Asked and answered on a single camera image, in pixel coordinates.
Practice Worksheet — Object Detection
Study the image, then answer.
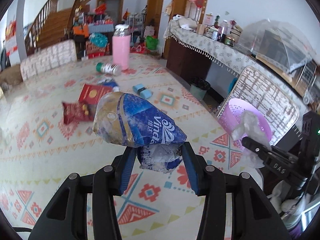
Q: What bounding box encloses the green cap plastic bottle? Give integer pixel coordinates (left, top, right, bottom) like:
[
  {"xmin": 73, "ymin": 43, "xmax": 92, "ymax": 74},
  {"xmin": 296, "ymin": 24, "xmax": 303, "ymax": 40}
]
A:
[{"xmin": 96, "ymin": 62, "xmax": 121, "ymax": 76}]

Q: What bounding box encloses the dark red snack bag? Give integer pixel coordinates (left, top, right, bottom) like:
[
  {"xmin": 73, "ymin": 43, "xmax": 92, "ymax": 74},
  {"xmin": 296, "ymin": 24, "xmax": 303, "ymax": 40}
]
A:
[{"xmin": 62, "ymin": 102, "xmax": 97, "ymax": 125}]

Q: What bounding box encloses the mesh food cover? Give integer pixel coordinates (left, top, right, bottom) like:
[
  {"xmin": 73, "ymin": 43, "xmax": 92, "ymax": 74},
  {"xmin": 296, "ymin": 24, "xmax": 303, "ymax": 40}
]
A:
[{"xmin": 236, "ymin": 20, "xmax": 315, "ymax": 74}]

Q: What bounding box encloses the small blue tissue packet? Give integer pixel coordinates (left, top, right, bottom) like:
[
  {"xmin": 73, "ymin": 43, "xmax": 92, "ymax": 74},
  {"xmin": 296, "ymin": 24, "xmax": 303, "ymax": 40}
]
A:
[{"xmin": 98, "ymin": 78, "xmax": 120, "ymax": 92}]

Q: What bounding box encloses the purple perforated waste basket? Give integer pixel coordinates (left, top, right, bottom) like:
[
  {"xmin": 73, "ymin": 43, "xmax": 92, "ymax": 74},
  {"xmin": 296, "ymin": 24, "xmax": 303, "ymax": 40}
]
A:
[{"xmin": 219, "ymin": 98, "xmax": 272, "ymax": 142}]

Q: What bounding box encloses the blue Vinda tissue pack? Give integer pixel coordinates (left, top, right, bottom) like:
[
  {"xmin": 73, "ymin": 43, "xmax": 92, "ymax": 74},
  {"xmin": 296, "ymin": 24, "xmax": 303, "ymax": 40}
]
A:
[{"xmin": 93, "ymin": 92, "xmax": 187, "ymax": 173}]

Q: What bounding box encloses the patterned far chair back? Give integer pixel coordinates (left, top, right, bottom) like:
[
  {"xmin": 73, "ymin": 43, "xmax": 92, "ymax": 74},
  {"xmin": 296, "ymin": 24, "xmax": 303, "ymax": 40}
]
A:
[{"xmin": 20, "ymin": 40, "xmax": 77, "ymax": 81}]

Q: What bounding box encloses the green floor trash bin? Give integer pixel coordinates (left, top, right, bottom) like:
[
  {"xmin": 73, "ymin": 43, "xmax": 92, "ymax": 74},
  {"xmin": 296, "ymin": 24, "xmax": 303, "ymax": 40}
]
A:
[{"xmin": 190, "ymin": 77, "xmax": 210, "ymax": 101}]

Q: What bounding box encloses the clear plastic bag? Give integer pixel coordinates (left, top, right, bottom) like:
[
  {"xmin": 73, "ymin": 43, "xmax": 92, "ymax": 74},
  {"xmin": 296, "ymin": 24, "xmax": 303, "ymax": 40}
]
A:
[{"xmin": 231, "ymin": 110, "xmax": 271, "ymax": 168}]

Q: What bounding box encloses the microwave oven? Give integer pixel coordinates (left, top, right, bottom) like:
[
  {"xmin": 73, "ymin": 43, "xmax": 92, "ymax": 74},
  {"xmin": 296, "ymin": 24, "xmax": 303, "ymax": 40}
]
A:
[{"xmin": 257, "ymin": 29, "xmax": 318, "ymax": 97}]

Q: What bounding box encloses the pink thermos bottle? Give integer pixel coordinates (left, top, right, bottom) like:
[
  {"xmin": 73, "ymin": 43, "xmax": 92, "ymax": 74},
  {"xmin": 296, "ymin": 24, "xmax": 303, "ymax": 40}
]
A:
[{"xmin": 112, "ymin": 24, "xmax": 131, "ymax": 70}]

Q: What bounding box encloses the grey gloved right hand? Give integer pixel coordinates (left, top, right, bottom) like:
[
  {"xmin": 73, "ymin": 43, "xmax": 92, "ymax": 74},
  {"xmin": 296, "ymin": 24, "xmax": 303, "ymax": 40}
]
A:
[{"xmin": 269, "ymin": 180, "xmax": 311, "ymax": 230}]

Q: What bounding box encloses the wooden staircase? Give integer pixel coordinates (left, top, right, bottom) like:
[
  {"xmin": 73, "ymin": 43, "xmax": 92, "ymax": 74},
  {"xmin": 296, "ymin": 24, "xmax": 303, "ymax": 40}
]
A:
[{"xmin": 24, "ymin": 0, "xmax": 91, "ymax": 56}]

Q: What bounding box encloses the red book box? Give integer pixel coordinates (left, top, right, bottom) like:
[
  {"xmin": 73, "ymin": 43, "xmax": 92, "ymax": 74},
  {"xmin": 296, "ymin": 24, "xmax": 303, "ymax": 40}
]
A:
[{"xmin": 78, "ymin": 83, "xmax": 112, "ymax": 105}]

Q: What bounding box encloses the sideboard with leaf cloth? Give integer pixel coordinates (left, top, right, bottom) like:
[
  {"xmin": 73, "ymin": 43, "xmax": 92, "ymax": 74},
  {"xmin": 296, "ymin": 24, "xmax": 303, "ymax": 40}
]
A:
[{"xmin": 164, "ymin": 20, "xmax": 259, "ymax": 80}]

